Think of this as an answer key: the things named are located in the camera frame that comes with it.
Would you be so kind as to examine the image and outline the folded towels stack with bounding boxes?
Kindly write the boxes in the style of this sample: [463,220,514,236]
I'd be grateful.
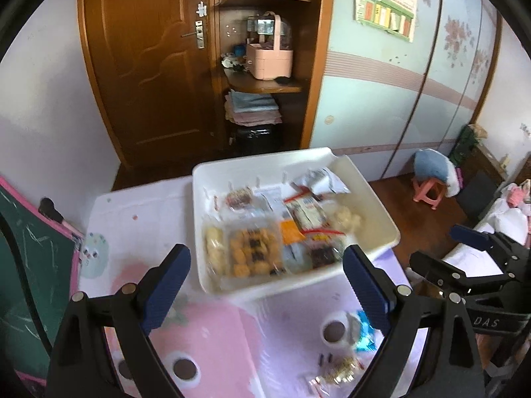
[224,90,282,128]

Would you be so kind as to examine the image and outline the pink basket with handle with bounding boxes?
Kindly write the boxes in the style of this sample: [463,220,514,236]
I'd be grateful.
[245,11,293,81]

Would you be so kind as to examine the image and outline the clear bag brown nut snack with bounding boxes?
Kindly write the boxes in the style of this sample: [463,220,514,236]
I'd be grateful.
[223,218,286,279]

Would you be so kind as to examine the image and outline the blue snack pack in bin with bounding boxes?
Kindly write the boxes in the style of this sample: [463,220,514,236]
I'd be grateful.
[283,242,312,274]

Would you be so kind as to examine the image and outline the pink cartoon tablecloth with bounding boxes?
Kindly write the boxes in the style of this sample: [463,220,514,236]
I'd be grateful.
[76,175,430,398]

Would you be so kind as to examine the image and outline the brown wooden door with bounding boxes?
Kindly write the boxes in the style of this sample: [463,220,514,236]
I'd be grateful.
[78,0,219,168]

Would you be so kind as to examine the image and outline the silver door handle lock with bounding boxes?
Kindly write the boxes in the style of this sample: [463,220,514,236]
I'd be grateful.
[181,1,207,49]

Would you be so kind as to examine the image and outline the pastel floral wardrobe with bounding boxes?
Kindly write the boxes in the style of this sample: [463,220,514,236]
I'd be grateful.
[310,0,498,181]

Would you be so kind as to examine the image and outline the green chalkboard pink frame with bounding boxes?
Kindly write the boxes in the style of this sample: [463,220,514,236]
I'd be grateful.
[1,179,84,384]

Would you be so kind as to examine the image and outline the wooden corner shelf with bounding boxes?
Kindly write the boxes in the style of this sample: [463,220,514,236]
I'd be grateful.
[209,0,333,156]

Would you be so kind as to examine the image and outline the pink plastic stool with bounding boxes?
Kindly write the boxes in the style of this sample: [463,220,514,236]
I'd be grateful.
[412,177,446,210]

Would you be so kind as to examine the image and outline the black cable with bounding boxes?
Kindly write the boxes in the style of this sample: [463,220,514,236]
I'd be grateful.
[0,213,55,352]

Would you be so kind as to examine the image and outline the white plastic storage bin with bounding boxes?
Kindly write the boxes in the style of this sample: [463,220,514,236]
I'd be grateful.
[192,147,401,298]

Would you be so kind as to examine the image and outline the dark red snowflake snack packet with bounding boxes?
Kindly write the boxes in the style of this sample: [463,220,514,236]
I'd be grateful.
[224,188,254,211]

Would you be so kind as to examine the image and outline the white grey chip bag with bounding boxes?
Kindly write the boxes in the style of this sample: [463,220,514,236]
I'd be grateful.
[292,167,350,196]

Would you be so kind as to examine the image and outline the yellow biscuit pack in bin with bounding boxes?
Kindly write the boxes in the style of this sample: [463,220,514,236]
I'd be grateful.
[204,226,229,276]

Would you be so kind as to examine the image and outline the silver foil snack packs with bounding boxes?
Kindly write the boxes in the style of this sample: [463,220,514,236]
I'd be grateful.
[306,354,365,397]

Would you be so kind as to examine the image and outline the colourful wall poster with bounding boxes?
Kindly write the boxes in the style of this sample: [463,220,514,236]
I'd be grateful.
[354,0,417,42]

